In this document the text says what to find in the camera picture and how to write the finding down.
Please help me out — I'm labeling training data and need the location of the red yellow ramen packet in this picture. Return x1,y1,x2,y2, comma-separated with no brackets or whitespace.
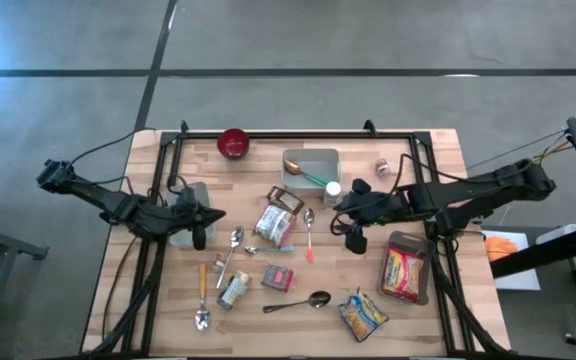
381,247,425,303

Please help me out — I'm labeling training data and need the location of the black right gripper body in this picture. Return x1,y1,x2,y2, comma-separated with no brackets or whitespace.
357,192,409,229

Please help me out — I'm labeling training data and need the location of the black power cable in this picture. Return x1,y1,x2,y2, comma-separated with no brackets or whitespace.
66,127,158,169

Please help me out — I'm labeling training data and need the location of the black metal stand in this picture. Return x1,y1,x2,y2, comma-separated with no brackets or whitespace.
490,221,576,351

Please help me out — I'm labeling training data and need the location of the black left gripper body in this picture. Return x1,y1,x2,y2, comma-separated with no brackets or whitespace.
166,199,194,237

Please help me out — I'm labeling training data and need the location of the yellow cable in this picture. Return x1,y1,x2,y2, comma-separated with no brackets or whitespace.
530,142,573,164

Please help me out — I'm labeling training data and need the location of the white red foil pouch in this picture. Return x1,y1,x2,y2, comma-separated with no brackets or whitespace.
253,204,297,249

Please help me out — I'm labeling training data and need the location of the yellow blue noodle packet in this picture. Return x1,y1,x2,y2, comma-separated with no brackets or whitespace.
337,287,390,344

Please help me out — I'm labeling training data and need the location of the gold spoon green handle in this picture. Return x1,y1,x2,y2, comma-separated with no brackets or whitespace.
283,159,328,187

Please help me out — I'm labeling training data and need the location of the brown snack packet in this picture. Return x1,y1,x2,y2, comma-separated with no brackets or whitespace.
266,185,305,215

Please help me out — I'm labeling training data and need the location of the pale grey plastic bin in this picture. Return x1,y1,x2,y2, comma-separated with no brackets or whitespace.
281,147,342,196

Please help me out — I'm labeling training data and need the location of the thin black cable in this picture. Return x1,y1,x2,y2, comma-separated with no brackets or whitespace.
467,128,570,170

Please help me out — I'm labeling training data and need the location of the silver spoon wooden handle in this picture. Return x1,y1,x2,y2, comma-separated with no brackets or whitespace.
194,263,212,332

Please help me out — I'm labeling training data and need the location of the grey bin with handle cutout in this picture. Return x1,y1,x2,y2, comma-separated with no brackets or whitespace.
168,181,218,250

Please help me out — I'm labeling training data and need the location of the black aluminium frame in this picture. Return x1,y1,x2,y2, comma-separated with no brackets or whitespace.
90,118,512,357

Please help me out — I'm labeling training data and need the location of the bagel seasoning jar white lid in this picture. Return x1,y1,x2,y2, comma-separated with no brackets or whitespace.
323,180,343,207

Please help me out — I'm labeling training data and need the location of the dark metal spoon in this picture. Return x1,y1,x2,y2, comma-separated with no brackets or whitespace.
262,290,333,315

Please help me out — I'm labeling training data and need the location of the silver spoon white orange handle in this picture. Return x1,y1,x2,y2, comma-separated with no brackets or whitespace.
303,207,316,264

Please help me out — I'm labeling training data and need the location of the orange cloth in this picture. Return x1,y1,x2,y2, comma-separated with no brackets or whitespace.
484,235,519,263

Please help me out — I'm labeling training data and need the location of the silver spoon teal handle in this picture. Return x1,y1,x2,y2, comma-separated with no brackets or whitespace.
243,243,295,256

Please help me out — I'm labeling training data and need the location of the dark grey plastic bin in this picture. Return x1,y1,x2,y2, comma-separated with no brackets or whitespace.
377,230,437,306

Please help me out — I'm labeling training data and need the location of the large silver spoon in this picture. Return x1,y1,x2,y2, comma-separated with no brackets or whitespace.
215,225,245,290

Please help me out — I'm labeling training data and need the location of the brown cable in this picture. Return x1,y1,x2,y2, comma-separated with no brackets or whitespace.
101,235,138,342

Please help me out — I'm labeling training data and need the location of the white sheet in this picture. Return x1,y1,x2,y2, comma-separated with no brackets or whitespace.
481,228,542,292

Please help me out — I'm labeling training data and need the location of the white plastic container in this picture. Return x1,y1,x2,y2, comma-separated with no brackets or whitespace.
535,223,576,246

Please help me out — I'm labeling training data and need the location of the seasoning jar gold lid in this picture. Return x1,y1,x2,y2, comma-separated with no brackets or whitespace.
216,269,253,312

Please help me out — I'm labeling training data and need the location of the grey metal table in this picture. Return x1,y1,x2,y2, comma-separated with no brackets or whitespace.
0,215,50,351

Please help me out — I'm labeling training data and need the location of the red bowl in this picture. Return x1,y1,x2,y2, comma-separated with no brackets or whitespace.
216,128,251,160

